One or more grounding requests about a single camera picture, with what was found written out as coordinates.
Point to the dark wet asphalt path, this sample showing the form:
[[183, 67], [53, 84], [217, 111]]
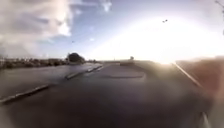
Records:
[[113, 96]]

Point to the dark round tree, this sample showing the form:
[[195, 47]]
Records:
[[76, 57]]

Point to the street lamp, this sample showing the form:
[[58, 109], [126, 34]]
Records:
[[165, 20]]

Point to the grey asphalt road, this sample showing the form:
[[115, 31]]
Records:
[[36, 77]]

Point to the row of bushes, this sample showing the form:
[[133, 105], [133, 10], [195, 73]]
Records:
[[30, 62]]

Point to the low concrete kerb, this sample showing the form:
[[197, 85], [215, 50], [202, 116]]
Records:
[[30, 92]]

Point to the grass verge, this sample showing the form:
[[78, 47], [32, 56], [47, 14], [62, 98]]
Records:
[[206, 74]]

